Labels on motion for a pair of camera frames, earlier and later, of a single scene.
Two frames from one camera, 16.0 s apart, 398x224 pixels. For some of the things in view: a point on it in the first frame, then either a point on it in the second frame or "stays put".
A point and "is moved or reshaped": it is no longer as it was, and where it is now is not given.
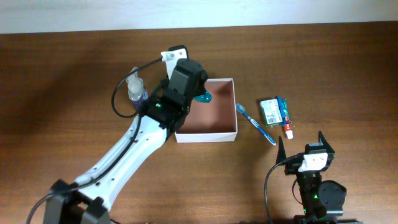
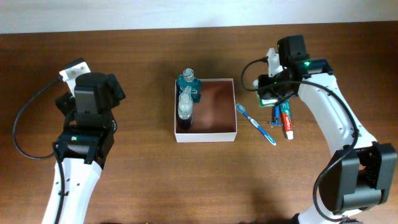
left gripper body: [199, 86] -> [67, 105]
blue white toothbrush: [241, 109] stays put
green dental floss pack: [271, 111] -> [263, 102]
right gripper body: [291, 168] -> [275, 86]
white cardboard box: [213, 121] stays put
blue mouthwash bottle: [206, 98] is moved or reshaped
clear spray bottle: [136, 91] is moved or reshaped
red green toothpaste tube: [287, 129] stays put
